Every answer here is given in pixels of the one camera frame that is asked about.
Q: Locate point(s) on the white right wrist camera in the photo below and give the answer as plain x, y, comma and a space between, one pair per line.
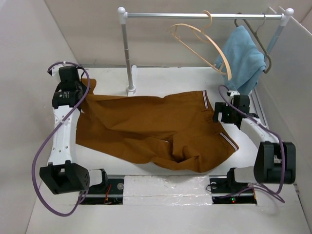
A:
232, 93

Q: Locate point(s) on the white metal clothes rack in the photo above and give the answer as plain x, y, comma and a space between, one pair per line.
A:
123, 15

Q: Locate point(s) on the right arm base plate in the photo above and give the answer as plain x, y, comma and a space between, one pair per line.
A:
226, 192

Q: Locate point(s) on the brown trousers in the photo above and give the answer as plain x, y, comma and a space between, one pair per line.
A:
175, 132

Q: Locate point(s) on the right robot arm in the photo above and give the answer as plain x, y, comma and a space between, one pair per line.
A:
275, 161

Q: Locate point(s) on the light blue towel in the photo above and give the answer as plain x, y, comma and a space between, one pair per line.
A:
246, 61

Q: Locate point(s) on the grey hanger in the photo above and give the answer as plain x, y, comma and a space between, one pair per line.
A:
266, 54

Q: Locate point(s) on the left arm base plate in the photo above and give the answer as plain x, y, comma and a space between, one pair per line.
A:
109, 194

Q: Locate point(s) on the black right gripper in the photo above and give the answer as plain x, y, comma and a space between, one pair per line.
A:
220, 107

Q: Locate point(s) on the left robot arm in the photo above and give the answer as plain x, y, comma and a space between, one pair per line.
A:
63, 174

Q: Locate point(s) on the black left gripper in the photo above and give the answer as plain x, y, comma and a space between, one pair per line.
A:
83, 85

